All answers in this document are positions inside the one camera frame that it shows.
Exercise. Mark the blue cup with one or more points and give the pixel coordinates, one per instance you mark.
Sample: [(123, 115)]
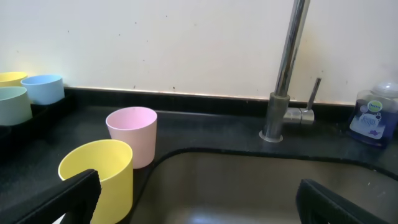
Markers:
[(45, 90)]

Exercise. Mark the steel sink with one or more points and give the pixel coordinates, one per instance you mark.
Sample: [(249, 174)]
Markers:
[(248, 186)]

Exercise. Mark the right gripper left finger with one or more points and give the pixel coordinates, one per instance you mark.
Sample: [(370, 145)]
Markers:
[(68, 199)]

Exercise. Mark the black tray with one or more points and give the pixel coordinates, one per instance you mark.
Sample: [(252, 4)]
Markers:
[(46, 115)]

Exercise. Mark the steel tap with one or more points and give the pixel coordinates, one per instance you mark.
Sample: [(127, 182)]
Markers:
[(284, 81)]

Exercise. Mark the pink cup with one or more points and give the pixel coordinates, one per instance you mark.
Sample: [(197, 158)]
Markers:
[(135, 133)]

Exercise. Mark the green cup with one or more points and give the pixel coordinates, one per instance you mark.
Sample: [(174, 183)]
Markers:
[(14, 105)]

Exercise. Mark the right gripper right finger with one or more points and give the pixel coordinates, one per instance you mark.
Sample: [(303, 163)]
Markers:
[(326, 205)]

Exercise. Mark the yellow cup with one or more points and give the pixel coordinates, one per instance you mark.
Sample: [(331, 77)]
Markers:
[(109, 177), (11, 79)]

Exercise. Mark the blue soap bottle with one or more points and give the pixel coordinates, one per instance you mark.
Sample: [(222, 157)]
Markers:
[(374, 118)]

